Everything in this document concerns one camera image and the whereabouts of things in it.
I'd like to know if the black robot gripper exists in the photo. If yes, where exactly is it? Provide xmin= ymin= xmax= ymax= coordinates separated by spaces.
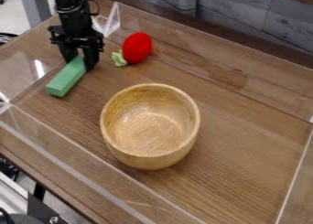
xmin=48 ymin=10 xmax=104 ymax=71

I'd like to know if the green rectangular stick block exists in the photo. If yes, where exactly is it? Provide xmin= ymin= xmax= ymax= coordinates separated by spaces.
xmin=45 ymin=56 xmax=85 ymax=98

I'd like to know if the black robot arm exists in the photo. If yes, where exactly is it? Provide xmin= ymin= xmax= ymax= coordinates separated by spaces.
xmin=48 ymin=0 xmax=104 ymax=71

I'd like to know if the light wooden bowl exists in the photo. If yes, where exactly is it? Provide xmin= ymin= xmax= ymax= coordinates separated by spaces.
xmin=98 ymin=83 xmax=200 ymax=170

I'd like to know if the red plush strawberry toy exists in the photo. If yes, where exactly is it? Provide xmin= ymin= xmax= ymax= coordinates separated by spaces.
xmin=110 ymin=32 xmax=152 ymax=67

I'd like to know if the grey table leg post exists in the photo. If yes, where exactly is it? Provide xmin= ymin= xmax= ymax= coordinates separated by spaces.
xmin=21 ymin=0 xmax=50 ymax=27

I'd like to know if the black clamp with cable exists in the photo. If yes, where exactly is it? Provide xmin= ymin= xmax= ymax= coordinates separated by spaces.
xmin=0 ymin=194 xmax=69 ymax=224

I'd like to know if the clear acrylic tray wall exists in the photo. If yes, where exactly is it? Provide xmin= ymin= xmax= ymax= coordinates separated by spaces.
xmin=0 ymin=5 xmax=313 ymax=224

